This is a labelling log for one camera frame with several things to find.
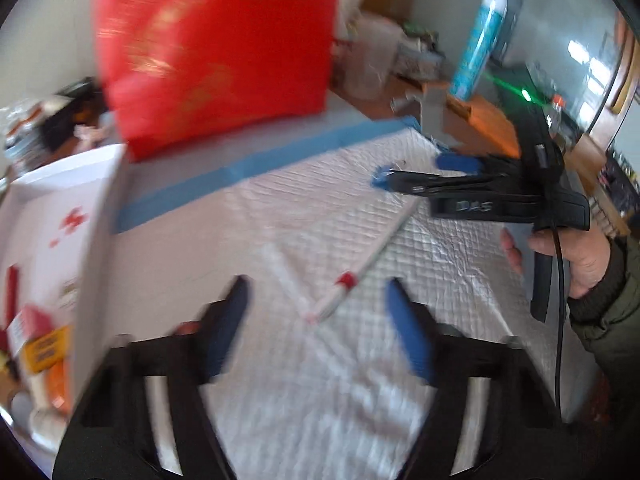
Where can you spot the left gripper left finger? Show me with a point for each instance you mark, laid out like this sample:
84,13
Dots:
110,434

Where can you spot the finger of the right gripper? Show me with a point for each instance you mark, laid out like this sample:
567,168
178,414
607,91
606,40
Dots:
381,177
460,163

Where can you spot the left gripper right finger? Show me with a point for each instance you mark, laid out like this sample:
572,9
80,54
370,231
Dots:
523,436

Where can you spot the white red marker pen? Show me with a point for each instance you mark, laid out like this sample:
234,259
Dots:
349,279

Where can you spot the right hand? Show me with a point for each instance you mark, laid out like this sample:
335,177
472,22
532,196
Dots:
588,252

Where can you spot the teal spray can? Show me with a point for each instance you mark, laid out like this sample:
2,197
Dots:
481,41

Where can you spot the white plastic bag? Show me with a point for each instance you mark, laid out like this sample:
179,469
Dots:
372,56

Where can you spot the red white small box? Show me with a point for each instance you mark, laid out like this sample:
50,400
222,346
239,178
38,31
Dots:
30,323

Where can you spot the red flat pen box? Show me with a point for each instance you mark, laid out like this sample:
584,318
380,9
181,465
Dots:
12,290

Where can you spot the white quilted mat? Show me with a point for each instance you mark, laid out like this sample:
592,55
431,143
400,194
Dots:
317,385

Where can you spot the white cardboard tray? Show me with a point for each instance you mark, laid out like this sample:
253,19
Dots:
55,223

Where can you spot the red gift bag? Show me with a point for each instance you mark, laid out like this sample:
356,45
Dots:
175,71

